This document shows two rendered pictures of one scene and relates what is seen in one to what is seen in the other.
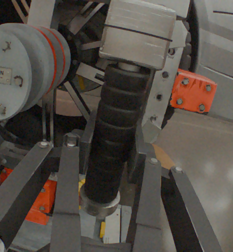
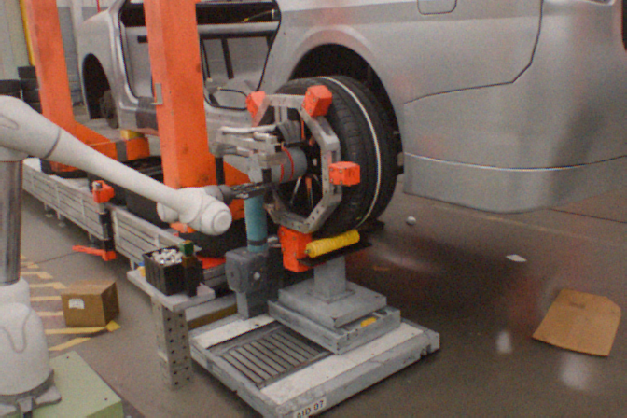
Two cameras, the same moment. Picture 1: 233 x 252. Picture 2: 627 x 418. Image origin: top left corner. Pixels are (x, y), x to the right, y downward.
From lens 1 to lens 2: 2.05 m
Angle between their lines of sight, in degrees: 54
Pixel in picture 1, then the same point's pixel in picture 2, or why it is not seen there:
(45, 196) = (295, 243)
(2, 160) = (280, 219)
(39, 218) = (294, 264)
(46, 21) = not seen: hidden behind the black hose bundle
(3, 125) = (290, 202)
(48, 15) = not seen: hidden behind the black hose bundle
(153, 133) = (327, 198)
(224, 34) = (415, 120)
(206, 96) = (341, 175)
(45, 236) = (309, 304)
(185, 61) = (351, 156)
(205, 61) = (408, 149)
